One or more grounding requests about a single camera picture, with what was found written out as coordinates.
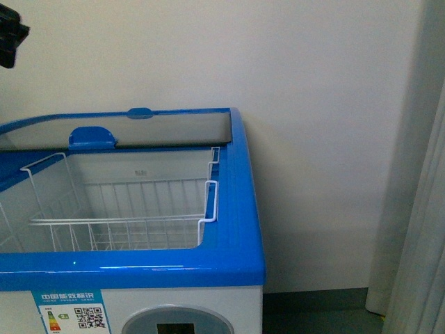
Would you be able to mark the glass sliding freezer lid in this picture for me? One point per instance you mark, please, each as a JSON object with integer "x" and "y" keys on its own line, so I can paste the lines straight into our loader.
{"x": 25, "y": 141}

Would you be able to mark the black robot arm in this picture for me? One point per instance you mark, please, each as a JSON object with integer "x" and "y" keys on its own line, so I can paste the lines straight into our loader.
{"x": 13, "y": 33}

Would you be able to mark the white blue chest freezer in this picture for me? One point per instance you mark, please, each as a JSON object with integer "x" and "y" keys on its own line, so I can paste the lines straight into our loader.
{"x": 224, "y": 275}

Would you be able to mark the grey round control panel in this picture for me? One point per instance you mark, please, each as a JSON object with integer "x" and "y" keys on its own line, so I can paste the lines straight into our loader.
{"x": 177, "y": 319}

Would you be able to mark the energy label sticker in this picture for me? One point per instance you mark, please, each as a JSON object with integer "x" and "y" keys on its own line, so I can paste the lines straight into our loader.
{"x": 72, "y": 311}

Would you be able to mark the white pleated curtain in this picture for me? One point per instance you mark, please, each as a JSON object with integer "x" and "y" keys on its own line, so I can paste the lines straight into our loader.
{"x": 406, "y": 284}

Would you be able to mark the white wire freezer basket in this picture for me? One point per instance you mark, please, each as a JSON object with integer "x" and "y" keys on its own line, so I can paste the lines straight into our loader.
{"x": 125, "y": 201}

